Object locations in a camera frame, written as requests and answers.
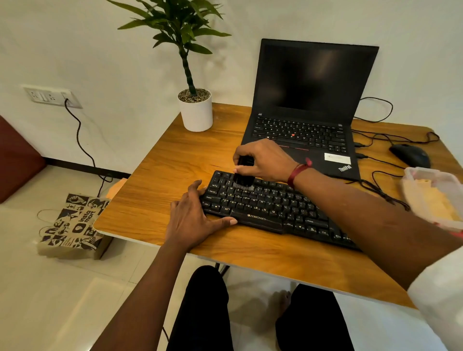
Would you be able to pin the person's right hand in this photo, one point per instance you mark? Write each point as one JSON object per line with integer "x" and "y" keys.
{"x": 269, "y": 159}

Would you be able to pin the person's left hand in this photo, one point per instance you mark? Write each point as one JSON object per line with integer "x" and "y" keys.
{"x": 188, "y": 220}

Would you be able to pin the person's left thumb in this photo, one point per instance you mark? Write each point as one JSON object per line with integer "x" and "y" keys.
{"x": 221, "y": 223}

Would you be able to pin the person's right fingers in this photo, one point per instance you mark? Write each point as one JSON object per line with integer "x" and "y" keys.
{"x": 241, "y": 152}

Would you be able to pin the black cleaning brush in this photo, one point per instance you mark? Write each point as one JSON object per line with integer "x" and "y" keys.
{"x": 242, "y": 180}

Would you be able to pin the black computer keyboard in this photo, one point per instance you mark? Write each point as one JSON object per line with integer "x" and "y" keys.
{"x": 275, "y": 209}

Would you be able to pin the person's left forearm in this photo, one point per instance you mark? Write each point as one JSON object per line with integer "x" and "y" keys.
{"x": 144, "y": 300}

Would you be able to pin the person's right forearm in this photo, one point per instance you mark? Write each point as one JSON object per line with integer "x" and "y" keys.
{"x": 369, "y": 220}

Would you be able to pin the black table leg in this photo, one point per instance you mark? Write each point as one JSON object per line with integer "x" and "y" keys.
{"x": 222, "y": 269}

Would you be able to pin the red wrist thread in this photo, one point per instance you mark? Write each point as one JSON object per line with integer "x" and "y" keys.
{"x": 294, "y": 174}

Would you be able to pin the white plant pot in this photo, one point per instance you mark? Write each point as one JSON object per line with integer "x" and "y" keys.
{"x": 196, "y": 114}

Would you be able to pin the person's left leg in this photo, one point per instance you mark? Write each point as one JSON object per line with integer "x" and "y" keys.
{"x": 202, "y": 314}

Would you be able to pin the person's leg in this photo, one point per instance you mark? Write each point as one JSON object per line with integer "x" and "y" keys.
{"x": 202, "y": 314}
{"x": 313, "y": 321}

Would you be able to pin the black laptop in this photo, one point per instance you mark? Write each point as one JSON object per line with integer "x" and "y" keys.
{"x": 311, "y": 83}

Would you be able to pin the orange cardboard box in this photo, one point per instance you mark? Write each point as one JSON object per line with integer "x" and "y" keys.
{"x": 116, "y": 188}

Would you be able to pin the person's right leg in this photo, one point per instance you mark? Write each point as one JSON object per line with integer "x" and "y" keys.
{"x": 313, "y": 321}

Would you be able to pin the green leafy plant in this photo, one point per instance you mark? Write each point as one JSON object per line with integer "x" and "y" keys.
{"x": 179, "y": 25}

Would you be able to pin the printed brown paper bag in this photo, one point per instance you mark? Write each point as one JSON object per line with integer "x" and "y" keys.
{"x": 74, "y": 227}

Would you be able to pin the black computer mouse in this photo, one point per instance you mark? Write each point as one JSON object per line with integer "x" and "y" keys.
{"x": 410, "y": 155}

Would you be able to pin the clear plastic container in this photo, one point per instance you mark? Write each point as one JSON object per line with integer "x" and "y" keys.
{"x": 421, "y": 173}

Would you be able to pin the dark red cushion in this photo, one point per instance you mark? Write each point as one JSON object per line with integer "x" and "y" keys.
{"x": 16, "y": 159}

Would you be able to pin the white shirt sleeve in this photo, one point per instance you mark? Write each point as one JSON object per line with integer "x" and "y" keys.
{"x": 441, "y": 300}

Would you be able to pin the white wall socket plate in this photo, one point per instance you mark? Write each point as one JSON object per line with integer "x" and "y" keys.
{"x": 45, "y": 96}

